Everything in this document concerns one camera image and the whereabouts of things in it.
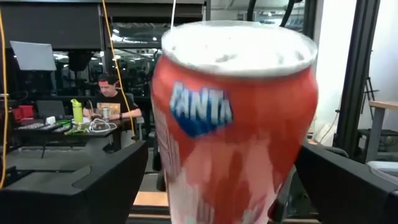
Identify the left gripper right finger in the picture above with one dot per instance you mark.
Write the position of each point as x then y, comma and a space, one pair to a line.
351, 199

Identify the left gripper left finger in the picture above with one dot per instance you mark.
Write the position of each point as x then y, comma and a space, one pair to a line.
77, 202

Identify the red Fanta strawberry can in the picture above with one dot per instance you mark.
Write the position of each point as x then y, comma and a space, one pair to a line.
242, 140

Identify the black desk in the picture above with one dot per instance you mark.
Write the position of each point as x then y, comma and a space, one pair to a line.
77, 137

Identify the gray keyboard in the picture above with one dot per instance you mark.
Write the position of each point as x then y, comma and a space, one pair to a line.
37, 126

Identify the yellow green bottle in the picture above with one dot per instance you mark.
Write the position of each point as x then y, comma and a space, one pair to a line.
77, 113

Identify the small silver drink can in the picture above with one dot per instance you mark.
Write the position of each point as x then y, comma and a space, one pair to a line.
105, 113

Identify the black laptop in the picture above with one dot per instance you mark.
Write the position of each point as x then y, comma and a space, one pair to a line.
51, 109

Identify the wooden side table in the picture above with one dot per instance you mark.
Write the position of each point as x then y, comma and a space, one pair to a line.
385, 105

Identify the red box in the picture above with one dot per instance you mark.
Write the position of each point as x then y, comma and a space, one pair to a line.
25, 112

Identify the person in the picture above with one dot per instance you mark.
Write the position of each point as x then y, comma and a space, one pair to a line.
112, 99

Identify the light gray tilted panel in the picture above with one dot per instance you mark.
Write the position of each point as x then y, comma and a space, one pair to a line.
32, 56

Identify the black vertical rig post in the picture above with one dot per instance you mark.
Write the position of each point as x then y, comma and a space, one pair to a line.
357, 77

